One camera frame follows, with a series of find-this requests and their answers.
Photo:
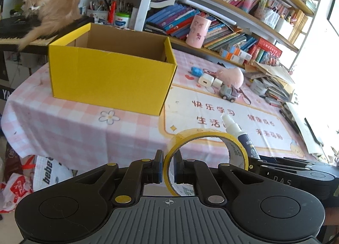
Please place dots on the pastel gradient bottle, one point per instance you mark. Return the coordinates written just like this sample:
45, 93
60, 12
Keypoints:
247, 1

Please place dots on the fluffy orange and white cat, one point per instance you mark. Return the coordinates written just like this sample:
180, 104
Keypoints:
58, 2

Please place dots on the clear pouch of pens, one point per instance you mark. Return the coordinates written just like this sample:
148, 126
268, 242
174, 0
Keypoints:
267, 16

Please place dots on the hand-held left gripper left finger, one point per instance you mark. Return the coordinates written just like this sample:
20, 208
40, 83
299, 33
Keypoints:
159, 167

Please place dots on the white paper sheets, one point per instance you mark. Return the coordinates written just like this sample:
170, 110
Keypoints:
304, 127

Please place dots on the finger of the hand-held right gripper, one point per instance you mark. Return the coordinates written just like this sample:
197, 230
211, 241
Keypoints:
291, 161
286, 169

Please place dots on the pile of papers and books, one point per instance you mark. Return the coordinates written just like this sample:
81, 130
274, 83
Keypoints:
275, 82

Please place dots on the yellow cardboard box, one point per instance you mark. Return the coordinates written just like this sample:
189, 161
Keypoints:
106, 79

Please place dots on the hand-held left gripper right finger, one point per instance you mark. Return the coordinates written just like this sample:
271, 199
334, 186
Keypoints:
178, 167

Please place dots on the white pen holder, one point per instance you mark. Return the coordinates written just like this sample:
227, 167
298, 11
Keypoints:
96, 14

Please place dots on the wooden bookshelf with white frame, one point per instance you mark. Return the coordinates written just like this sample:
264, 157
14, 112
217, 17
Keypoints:
149, 0

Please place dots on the thick red dictionary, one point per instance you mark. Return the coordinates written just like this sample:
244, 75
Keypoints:
268, 46

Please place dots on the white power adapter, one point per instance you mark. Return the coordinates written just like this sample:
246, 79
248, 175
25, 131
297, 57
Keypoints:
206, 79
217, 83

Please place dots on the white spray bottle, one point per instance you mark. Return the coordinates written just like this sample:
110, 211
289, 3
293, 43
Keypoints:
233, 127

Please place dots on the desktop with pink checkered cloth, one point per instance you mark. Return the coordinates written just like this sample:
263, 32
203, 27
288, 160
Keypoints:
79, 127

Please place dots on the red and white plastic bag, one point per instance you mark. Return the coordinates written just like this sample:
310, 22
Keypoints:
16, 191

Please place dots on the white printed plastic bag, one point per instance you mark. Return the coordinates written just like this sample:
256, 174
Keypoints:
53, 172

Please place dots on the grey toy car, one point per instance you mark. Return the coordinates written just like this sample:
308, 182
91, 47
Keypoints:
230, 93

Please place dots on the white jar with blue label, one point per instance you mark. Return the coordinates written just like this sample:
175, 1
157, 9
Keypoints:
122, 21

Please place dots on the thick white paperback book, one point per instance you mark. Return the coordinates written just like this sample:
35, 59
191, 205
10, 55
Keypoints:
164, 3

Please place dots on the white light bar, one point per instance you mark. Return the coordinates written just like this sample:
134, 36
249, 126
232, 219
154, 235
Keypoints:
206, 10

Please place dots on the white storage box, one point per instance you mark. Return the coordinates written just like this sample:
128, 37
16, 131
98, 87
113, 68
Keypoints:
283, 26

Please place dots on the pink printed cup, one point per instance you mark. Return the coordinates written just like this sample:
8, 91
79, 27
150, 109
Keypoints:
197, 32

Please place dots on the stack of yellow books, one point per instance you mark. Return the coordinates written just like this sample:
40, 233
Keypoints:
298, 26

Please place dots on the black piano keyboard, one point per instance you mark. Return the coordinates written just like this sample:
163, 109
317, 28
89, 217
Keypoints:
10, 29

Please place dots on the yellow tape roll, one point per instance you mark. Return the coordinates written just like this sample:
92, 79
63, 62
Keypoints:
206, 133

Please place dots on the orange and white carton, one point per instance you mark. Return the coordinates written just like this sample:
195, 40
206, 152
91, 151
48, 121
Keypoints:
242, 55
225, 53

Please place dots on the red tassel ornament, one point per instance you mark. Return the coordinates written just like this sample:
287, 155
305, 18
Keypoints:
112, 10

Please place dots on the pink plush toy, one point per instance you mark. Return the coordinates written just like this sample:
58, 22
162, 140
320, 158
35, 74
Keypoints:
231, 75

